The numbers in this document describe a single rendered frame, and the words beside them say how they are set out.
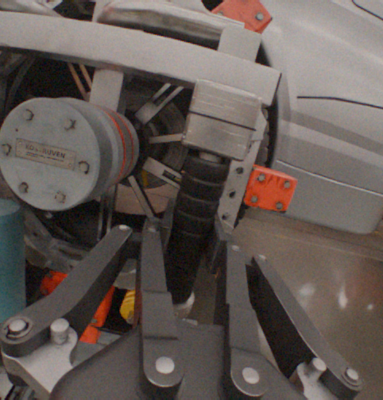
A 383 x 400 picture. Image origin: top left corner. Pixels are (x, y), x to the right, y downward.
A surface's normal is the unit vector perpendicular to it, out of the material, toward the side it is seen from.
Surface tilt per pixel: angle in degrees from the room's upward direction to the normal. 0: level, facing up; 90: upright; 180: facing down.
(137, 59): 90
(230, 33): 90
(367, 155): 90
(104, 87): 90
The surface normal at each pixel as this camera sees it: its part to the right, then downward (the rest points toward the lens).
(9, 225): 0.85, 0.50
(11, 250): 0.93, 0.28
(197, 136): 0.02, 0.29
